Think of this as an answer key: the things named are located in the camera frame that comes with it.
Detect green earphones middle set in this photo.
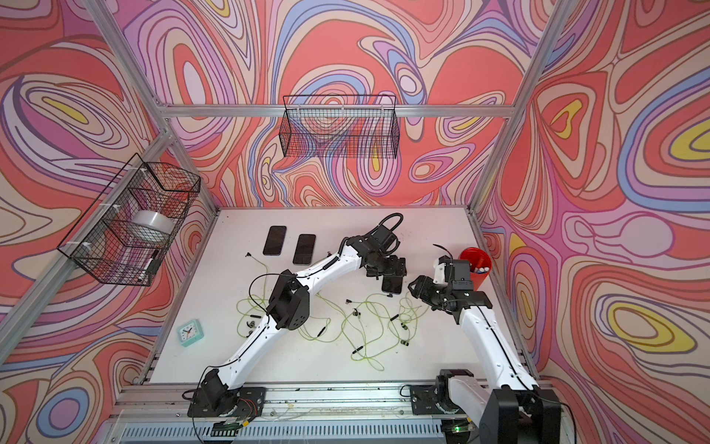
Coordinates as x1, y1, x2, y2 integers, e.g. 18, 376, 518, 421
298, 250, 348, 344

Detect red plastic cup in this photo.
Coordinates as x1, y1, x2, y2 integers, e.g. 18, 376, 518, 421
459, 247, 492, 290

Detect mint alarm clock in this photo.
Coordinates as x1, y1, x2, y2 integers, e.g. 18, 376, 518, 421
176, 319, 204, 348

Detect left wire basket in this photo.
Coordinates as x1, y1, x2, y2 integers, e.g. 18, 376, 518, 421
57, 155, 202, 287

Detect green earphones set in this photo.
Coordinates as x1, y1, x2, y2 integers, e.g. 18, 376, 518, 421
235, 252, 277, 339
298, 250, 348, 344

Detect green earphones left set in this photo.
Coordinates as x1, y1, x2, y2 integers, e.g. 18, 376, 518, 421
235, 252, 277, 339

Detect grey-edged smartphone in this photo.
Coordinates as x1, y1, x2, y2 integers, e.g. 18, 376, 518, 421
263, 225, 288, 256

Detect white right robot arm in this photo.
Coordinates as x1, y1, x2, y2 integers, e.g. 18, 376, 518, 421
406, 256, 562, 443

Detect green earphone cable plug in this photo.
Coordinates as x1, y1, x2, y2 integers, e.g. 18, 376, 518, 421
343, 290, 431, 372

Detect black smartphone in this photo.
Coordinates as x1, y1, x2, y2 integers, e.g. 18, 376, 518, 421
292, 234, 316, 266

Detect blue-cased smartphone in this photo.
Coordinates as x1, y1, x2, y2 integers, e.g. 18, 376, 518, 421
381, 274, 405, 295

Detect back wire basket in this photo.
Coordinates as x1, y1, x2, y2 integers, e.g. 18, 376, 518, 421
278, 94, 400, 160

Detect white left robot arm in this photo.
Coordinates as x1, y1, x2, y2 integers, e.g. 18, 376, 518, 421
183, 222, 406, 418

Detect wire basket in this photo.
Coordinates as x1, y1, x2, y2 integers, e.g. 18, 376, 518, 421
57, 155, 202, 287
278, 94, 400, 160

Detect white tape roll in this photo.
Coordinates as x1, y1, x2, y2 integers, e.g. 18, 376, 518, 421
129, 210, 175, 244

